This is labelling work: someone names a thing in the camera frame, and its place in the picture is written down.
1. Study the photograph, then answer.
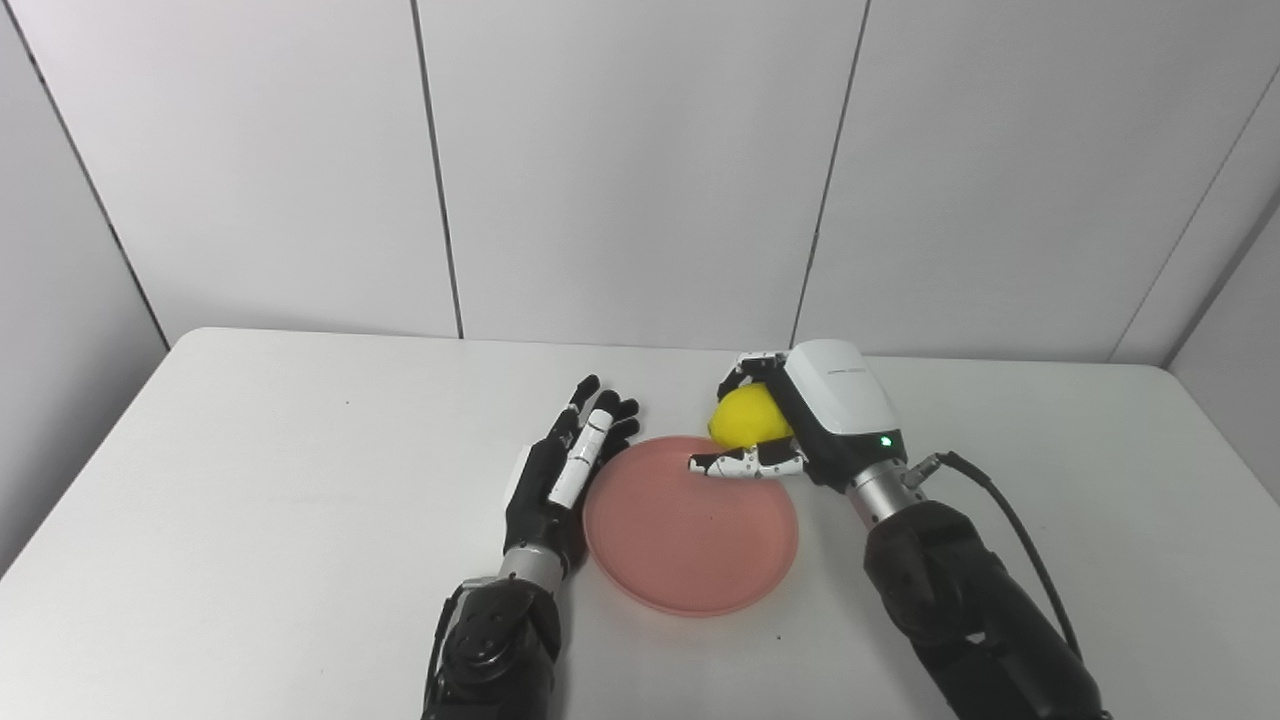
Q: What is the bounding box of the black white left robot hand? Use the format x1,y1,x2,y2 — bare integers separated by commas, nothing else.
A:
502,375,641,561

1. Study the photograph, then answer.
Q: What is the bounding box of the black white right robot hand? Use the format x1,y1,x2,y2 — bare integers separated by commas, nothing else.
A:
688,339,909,493

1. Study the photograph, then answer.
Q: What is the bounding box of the yellow lemon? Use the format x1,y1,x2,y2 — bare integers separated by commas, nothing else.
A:
707,382,796,451

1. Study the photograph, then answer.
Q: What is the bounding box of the pink round plate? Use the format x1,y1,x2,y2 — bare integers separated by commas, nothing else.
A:
582,435,801,618

